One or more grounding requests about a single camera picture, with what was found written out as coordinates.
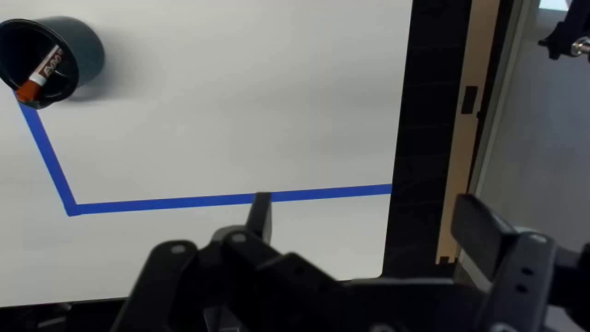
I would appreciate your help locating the black aluminium mounting rail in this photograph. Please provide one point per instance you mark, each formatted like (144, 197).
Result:
(431, 77)

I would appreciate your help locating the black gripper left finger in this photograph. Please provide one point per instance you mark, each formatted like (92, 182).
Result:
(260, 216)

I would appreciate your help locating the blue tape line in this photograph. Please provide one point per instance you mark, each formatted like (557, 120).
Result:
(168, 203)

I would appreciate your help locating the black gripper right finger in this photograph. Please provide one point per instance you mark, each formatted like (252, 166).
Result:
(516, 264)

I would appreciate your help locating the black camera on stand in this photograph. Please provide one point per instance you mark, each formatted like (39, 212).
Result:
(571, 33)

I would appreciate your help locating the red and white marker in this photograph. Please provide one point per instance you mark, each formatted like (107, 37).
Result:
(31, 88)

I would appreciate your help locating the dark round cup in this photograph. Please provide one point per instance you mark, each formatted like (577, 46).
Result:
(26, 40)

